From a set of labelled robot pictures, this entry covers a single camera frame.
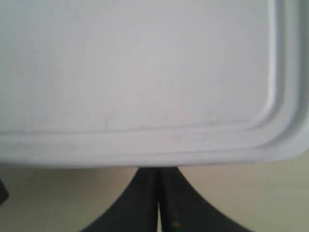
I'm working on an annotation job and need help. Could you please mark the white lidded plastic container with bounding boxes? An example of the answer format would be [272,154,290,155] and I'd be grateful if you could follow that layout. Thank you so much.
[0,0,309,167]

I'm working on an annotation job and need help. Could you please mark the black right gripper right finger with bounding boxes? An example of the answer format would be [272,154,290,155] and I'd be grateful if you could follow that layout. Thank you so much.
[159,167,244,232]

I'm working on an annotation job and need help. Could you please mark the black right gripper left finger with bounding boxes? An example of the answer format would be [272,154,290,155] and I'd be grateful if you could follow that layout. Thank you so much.
[82,168,159,232]

